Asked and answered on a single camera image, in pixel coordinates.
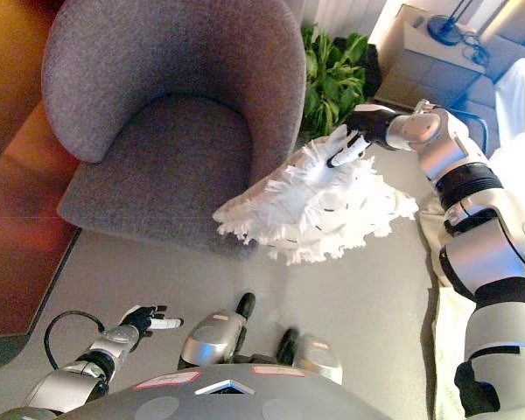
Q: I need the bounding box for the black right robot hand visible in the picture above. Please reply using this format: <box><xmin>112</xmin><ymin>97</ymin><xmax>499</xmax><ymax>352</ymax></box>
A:
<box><xmin>326</xmin><ymin>103</ymin><xmax>399</xmax><ymax>170</ymax></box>

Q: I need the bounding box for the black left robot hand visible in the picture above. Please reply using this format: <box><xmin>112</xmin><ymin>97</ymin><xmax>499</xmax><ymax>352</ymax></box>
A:
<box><xmin>120</xmin><ymin>304</ymin><xmax>185</xmax><ymax>338</ymax></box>

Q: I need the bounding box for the white ruffled pillow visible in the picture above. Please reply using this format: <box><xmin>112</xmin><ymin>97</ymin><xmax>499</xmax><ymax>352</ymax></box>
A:
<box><xmin>212</xmin><ymin>125</ymin><xmax>421</xmax><ymax>268</ymax></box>

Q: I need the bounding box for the green potted plant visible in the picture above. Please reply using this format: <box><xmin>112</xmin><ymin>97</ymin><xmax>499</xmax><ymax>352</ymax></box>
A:
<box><xmin>300</xmin><ymin>24</ymin><xmax>382</xmax><ymax>141</ymax></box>

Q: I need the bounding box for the silver left robot leg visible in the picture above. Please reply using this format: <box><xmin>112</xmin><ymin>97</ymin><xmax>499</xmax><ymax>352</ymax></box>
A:
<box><xmin>178</xmin><ymin>291</ymin><xmax>257</xmax><ymax>371</ymax></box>

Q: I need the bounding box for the silver robot leg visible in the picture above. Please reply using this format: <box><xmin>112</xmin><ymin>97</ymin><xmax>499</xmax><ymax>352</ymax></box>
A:
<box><xmin>178</xmin><ymin>291</ymin><xmax>257</xmax><ymax>371</ymax></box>
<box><xmin>277</xmin><ymin>327</ymin><xmax>345</xmax><ymax>387</ymax></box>

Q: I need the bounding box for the light wooden nightstand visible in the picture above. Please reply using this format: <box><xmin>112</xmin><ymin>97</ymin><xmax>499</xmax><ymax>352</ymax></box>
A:
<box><xmin>369</xmin><ymin>3</ymin><xmax>525</xmax><ymax>116</ymax></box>

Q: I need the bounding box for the grey robot torso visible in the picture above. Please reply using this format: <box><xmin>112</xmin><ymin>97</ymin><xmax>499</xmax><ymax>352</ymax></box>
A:
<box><xmin>65</xmin><ymin>365</ymin><xmax>391</xmax><ymax>420</ymax></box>

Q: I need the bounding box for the blue lamp base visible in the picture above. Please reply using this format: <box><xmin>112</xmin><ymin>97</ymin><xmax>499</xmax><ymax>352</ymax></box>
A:
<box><xmin>426</xmin><ymin>0</ymin><xmax>466</xmax><ymax>46</ymax></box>

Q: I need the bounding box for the reddish brown wooden cabinet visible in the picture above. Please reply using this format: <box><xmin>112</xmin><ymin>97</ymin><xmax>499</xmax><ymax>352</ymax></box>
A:
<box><xmin>0</xmin><ymin>0</ymin><xmax>82</xmax><ymax>371</ymax></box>

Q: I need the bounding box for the silver right robot leg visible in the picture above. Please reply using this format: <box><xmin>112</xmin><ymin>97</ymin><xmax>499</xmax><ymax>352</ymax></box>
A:
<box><xmin>277</xmin><ymin>327</ymin><xmax>345</xmax><ymax>387</ymax></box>

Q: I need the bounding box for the grey fabric armchair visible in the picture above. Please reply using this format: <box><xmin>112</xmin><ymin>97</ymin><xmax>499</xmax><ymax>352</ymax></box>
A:
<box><xmin>41</xmin><ymin>0</ymin><xmax>309</xmax><ymax>260</ymax></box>

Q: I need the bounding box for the bed with white duvet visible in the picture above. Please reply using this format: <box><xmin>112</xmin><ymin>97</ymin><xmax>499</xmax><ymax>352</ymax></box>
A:
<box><xmin>418</xmin><ymin>56</ymin><xmax>525</xmax><ymax>420</ymax></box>

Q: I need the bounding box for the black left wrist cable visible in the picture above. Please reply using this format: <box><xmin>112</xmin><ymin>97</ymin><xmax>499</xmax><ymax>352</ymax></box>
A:
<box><xmin>43</xmin><ymin>310</ymin><xmax>107</xmax><ymax>371</ymax></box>

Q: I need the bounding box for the dark cable bundle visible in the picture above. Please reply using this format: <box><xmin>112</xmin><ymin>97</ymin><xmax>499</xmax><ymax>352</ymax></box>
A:
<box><xmin>460</xmin><ymin>29</ymin><xmax>494</xmax><ymax>67</ymax></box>

